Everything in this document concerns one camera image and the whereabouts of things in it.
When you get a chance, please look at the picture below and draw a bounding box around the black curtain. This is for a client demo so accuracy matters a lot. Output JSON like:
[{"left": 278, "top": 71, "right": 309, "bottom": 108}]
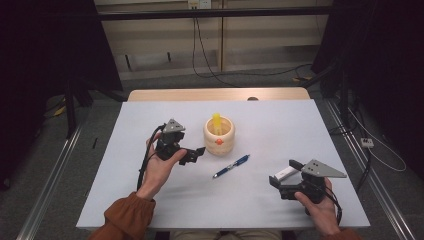
[
  {"left": 311, "top": 0, "right": 424, "bottom": 174},
  {"left": 0, "top": 0, "right": 123, "bottom": 191}
]

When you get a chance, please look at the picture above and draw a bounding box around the right hand-held gripper cable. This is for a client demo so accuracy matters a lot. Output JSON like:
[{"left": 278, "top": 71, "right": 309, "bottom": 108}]
[{"left": 324, "top": 184, "right": 344, "bottom": 226}]

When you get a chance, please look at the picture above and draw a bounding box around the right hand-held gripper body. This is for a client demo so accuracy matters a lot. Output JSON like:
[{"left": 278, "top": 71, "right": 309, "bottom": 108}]
[{"left": 278, "top": 158, "right": 348, "bottom": 205}]

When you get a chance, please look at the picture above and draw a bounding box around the white plastic tube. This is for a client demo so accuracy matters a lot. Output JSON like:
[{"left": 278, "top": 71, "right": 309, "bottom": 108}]
[{"left": 273, "top": 165, "right": 299, "bottom": 182}]

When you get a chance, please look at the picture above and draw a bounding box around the black floor cable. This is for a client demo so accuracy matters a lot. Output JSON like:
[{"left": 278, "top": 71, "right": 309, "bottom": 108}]
[{"left": 355, "top": 148, "right": 373, "bottom": 193}]

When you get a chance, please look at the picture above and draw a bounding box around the white table mat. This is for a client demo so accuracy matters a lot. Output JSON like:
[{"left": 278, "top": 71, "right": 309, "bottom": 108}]
[{"left": 75, "top": 99, "right": 371, "bottom": 231}]

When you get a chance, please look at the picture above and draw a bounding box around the black metal stand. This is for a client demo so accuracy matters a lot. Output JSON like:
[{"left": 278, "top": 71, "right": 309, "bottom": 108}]
[
  {"left": 64, "top": 79, "right": 128, "bottom": 139},
  {"left": 313, "top": 63, "right": 352, "bottom": 129}
]

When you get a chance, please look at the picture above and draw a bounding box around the person's left hand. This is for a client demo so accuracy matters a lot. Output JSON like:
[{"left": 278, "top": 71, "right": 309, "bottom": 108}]
[{"left": 136, "top": 133, "right": 188, "bottom": 201}]

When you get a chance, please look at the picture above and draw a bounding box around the yellow highlighter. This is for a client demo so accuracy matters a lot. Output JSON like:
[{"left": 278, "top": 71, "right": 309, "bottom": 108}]
[{"left": 212, "top": 112, "right": 222, "bottom": 136}]

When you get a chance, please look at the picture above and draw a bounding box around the black horizontal bar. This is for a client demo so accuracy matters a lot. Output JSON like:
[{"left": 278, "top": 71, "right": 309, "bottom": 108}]
[{"left": 98, "top": 5, "right": 334, "bottom": 22}]

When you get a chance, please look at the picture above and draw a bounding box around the left hand-held gripper cable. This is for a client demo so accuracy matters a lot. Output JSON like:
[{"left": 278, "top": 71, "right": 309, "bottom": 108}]
[{"left": 136, "top": 124, "right": 167, "bottom": 192}]

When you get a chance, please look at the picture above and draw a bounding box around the white floor cable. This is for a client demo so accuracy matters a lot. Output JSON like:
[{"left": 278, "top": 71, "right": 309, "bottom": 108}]
[{"left": 348, "top": 108, "right": 408, "bottom": 173}]

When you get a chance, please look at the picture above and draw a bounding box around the person's right hand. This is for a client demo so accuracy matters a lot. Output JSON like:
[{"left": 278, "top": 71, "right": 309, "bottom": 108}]
[{"left": 294, "top": 178, "right": 341, "bottom": 236}]

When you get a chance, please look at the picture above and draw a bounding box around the metal floor rail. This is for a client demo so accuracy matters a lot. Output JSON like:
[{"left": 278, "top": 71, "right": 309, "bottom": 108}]
[
  {"left": 324, "top": 99, "right": 416, "bottom": 240},
  {"left": 16, "top": 123, "right": 84, "bottom": 240}
]

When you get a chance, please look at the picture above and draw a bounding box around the hand-held gripper cable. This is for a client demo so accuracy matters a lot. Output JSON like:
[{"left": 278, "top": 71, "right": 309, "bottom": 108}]
[
  {"left": 324, "top": 184, "right": 344, "bottom": 226},
  {"left": 136, "top": 124, "right": 167, "bottom": 192}
]

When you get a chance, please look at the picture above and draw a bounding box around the black wall cable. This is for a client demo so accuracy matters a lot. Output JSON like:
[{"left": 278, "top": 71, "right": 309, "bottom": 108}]
[{"left": 191, "top": 16, "right": 314, "bottom": 88}]

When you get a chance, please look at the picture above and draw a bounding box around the wooden table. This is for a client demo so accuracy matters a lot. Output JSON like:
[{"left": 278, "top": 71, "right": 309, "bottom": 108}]
[{"left": 127, "top": 87, "right": 312, "bottom": 102}]

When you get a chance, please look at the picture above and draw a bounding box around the white wall outlet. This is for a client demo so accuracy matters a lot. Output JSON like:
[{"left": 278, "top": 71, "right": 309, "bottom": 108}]
[{"left": 187, "top": 0, "right": 213, "bottom": 10}]

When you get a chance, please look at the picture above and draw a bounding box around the cream pen holder orange beak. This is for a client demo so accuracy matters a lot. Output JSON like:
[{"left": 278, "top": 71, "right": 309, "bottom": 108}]
[{"left": 203, "top": 115, "right": 236, "bottom": 157}]

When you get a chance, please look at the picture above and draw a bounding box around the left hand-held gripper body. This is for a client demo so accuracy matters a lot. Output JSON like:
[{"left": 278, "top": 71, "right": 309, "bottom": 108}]
[{"left": 155, "top": 118, "right": 198, "bottom": 163}]

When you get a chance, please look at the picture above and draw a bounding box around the blue pen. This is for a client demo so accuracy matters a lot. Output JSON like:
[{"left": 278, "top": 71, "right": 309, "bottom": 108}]
[{"left": 212, "top": 153, "right": 251, "bottom": 180}]

